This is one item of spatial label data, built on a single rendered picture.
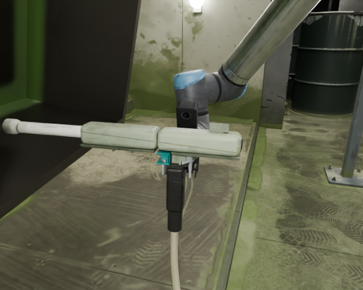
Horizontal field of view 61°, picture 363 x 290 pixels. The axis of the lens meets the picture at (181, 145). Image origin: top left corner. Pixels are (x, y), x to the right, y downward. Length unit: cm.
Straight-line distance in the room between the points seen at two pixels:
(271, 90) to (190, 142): 197
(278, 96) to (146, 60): 111
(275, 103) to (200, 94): 171
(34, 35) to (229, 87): 62
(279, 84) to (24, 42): 185
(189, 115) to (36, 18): 61
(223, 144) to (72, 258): 73
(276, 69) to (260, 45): 165
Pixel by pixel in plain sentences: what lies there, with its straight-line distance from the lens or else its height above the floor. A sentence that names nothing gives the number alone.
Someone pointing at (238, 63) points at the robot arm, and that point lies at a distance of 86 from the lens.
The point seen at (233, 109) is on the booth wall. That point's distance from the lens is 254.
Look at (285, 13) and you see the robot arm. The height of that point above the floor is 78.
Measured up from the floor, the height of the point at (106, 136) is 55.
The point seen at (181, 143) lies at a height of 55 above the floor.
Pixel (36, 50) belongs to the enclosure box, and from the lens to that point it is 111.
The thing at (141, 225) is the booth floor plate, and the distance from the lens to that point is 122.
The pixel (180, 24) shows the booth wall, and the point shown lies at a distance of 256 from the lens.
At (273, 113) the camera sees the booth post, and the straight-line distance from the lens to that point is 253.
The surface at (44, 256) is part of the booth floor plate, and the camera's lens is 116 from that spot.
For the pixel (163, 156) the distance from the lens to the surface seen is 57.
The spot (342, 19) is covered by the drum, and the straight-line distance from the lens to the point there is 297.
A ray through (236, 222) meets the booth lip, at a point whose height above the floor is 4.
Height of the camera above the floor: 74
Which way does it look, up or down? 21 degrees down
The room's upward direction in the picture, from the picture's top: straight up
